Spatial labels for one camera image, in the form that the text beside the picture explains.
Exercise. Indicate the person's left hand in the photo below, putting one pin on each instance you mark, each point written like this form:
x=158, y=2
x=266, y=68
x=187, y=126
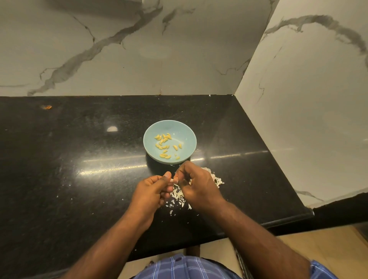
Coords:
x=148, y=196

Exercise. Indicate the person's right hand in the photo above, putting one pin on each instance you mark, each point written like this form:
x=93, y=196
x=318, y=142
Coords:
x=202, y=187

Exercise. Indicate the garlic peel scrap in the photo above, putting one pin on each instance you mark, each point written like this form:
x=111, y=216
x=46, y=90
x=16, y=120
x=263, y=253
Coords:
x=215, y=178

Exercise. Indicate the small garlic clove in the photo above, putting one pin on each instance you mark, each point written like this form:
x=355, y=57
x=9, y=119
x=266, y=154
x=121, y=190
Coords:
x=174, y=180

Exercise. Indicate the light blue bowl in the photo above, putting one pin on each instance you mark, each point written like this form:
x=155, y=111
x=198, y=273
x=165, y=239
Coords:
x=187, y=153

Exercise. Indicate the cluster of peeled garlic cloves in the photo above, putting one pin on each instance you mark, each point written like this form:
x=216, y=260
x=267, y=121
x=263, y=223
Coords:
x=167, y=140

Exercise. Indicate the person's right forearm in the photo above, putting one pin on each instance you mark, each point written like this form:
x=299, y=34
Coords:
x=264, y=248

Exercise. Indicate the person's left forearm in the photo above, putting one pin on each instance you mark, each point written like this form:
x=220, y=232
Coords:
x=100, y=256

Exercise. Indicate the blue plaid shirt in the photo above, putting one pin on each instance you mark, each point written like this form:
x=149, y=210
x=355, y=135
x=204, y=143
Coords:
x=184, y=270

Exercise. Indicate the black cabinet trim strip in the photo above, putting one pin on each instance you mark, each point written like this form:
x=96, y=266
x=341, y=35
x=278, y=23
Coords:
x=242, y=265

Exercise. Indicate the small orange scrap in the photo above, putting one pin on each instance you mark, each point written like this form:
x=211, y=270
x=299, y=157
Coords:
x=46, y=107

